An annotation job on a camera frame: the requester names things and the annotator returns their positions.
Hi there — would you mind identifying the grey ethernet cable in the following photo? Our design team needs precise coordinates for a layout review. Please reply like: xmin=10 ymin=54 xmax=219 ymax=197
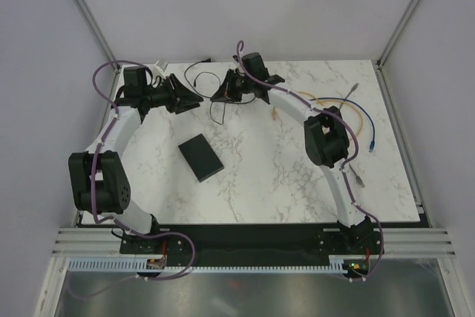
xmin=344 ymin=83 xmax=367 ymax=188

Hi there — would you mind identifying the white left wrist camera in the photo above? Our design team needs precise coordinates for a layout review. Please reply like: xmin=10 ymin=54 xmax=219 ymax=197
xmin=153 ymin=59 xmax=168 ymax=75

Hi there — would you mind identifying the purple robot cable right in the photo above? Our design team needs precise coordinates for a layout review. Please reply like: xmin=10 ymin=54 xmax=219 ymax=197
xmin=236 ymin=40 xmax=385 ymax=284

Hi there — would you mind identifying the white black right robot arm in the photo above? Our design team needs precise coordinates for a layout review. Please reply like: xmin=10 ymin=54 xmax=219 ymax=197
xmin=212 ymin=53 xmax=372 ymax=253

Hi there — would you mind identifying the aluminium frame rail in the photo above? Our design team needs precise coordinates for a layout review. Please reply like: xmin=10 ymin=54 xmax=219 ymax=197
xmin=53 ymin=224 xmax=455 ymax=258

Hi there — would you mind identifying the blue ethernet cable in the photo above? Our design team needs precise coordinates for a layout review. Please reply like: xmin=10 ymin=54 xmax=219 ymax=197
xmin=309 ymin=97 xmax=378 ymax=154

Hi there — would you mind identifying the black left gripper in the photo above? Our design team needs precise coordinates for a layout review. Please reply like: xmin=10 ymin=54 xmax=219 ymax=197
xmin=142 ymin=74 xmax=203 ymax=116

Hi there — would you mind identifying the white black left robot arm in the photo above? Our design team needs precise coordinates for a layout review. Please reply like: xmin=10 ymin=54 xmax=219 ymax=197
xmin=68 ymin=61 xmax=203 ymax=253

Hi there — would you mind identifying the yellow ethernet cable long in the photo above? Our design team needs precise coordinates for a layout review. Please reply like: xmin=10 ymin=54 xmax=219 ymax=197
xmin=315 ymin=99 xmax=364 ymax=137

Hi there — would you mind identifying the black network switch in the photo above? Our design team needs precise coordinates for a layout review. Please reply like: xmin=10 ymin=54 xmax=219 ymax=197
xmin=178 ymin=134 xmax=224 ymax=183

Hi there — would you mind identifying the yellow ethernet cable short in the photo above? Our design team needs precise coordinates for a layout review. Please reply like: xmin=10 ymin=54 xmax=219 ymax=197
xmin=268 ymin=89 xmax=318 ymax=125

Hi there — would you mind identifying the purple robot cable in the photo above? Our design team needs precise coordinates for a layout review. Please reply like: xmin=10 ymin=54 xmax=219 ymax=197
xmin=236 ymin=40 xmax=385 ymax=284
xmin=66 ymin=59 xmax=197 ymax=299

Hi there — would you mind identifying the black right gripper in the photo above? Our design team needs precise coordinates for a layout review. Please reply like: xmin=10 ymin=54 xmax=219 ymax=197
xmin=212 ymin=69 xmax=255 ymax=103

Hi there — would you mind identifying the purple robot cable left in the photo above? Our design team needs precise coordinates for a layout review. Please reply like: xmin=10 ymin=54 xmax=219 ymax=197
xmin=66 ymin=59 xmax=197 ymax=299

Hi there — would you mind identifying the white slotted cable duct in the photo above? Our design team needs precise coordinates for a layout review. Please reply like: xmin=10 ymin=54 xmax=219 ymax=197
xmin=66 ymin=255 xmax=372 ymax=273

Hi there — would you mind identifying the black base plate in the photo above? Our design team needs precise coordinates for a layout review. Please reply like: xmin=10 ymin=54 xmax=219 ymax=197
xmin=119 ymin=223 xmax=384 ymax=264

